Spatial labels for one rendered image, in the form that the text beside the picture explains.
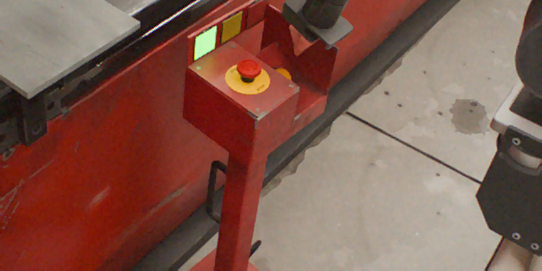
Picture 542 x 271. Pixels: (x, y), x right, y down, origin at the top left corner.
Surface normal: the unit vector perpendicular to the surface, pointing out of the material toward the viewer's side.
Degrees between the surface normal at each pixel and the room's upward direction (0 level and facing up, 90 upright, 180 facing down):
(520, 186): 90
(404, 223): 0
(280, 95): 0
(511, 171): 90
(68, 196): 90
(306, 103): 0
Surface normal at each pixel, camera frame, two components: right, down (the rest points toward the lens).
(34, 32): 0.13, -0.70
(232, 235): -0.65, 0.47
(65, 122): 0.80, 0.49
